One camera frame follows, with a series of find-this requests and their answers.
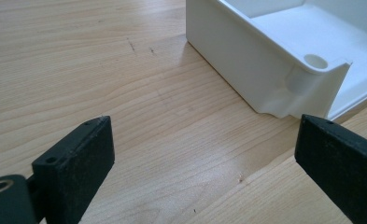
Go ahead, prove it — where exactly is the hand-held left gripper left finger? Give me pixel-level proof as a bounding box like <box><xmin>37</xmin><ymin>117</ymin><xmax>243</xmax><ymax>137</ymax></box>
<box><xmin>31</xmin><ymin>115</ymin><xmax>116</xmax><ymax>224</ymax></box>

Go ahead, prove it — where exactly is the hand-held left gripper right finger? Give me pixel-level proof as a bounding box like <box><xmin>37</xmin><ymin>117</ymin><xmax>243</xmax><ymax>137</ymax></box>
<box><xmin>294</xmin><ymin>113</ymin><xmax>367</xmax><ymax>224</ymax></box>

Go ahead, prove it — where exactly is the white plastic bin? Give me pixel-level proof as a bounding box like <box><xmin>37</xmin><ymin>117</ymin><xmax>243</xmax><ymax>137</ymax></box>
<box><xmin>185</xmin><ymin>0</ymin><xmax>367</xmax><ymax>121</ymax></box>

